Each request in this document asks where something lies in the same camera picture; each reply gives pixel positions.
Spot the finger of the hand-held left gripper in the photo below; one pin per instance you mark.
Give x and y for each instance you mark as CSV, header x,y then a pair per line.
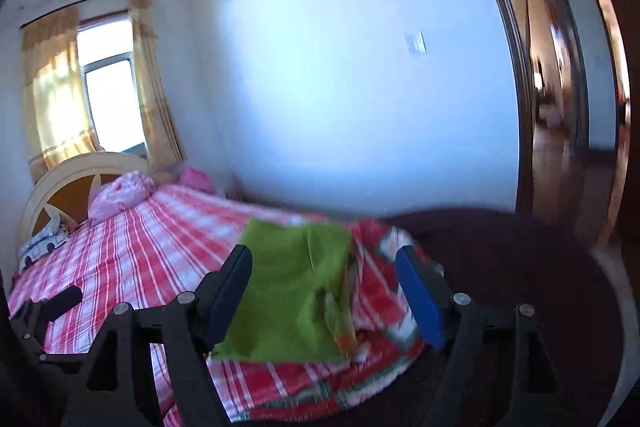
x,y
62,299

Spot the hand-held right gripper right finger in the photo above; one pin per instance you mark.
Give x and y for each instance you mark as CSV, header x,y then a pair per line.
x,y
420,302

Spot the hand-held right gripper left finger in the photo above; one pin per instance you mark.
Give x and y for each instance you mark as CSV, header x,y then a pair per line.
x,y
230,292

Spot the green orange striped knit sweater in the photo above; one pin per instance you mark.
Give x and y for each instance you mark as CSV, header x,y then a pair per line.
x,y
280,287

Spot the white printed pillow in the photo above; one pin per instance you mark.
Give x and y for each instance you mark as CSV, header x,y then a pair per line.
x,y
45,242

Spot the red plaid bed sheet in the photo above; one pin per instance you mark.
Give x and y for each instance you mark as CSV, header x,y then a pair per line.
x,y
150,247

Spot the pink cloth bundle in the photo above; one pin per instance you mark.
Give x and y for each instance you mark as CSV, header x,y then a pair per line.
x,y
197,181

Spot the pink crumpled blanket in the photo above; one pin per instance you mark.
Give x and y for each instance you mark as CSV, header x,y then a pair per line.
x,y
120,197

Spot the cream wooden headboard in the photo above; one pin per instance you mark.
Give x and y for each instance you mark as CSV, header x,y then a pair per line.
x,y
60,172

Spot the wide yellow window curtain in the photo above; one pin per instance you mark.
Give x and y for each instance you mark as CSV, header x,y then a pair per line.
x,y
55,97

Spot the window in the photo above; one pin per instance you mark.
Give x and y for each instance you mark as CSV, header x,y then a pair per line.
x,y
110,97

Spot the dark curtain rod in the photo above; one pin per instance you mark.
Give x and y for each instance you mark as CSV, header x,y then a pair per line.
x,y
85,4

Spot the brown wooden door frame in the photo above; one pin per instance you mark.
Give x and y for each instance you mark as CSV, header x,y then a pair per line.
x,y
520,107

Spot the white wall switch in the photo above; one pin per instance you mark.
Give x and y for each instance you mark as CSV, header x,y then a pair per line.
x,y
415,43

